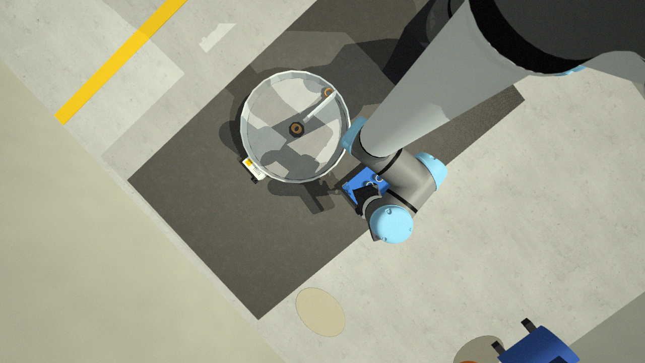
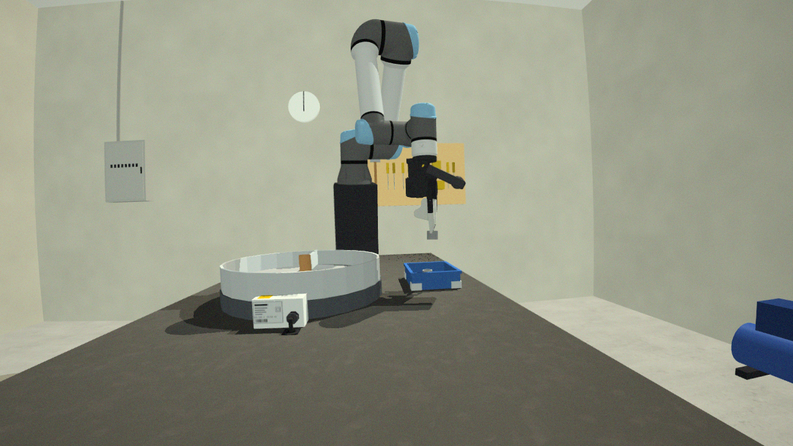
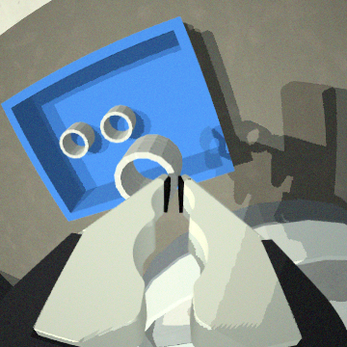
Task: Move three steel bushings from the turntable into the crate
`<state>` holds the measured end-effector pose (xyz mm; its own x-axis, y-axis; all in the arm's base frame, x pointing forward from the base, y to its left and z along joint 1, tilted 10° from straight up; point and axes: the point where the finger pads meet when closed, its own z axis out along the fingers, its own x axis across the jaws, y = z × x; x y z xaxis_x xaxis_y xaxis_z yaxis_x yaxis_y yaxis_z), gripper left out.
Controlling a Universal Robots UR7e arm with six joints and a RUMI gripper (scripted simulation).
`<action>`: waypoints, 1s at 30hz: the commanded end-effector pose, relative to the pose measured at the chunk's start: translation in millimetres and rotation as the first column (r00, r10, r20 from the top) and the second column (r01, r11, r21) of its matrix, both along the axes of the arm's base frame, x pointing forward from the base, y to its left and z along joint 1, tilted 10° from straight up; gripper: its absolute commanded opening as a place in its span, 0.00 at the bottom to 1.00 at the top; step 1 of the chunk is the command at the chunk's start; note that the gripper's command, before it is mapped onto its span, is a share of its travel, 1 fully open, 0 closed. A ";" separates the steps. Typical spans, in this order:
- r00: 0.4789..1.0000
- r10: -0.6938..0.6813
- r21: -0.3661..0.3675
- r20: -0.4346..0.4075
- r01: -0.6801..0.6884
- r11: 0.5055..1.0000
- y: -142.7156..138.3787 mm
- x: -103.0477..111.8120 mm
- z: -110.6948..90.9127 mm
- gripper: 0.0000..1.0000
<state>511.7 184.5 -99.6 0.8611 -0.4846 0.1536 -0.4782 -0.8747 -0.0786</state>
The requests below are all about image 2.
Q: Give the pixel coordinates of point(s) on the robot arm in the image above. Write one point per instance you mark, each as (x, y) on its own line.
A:
(373, 137)

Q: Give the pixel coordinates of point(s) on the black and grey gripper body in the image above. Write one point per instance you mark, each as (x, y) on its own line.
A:
(418, 180)

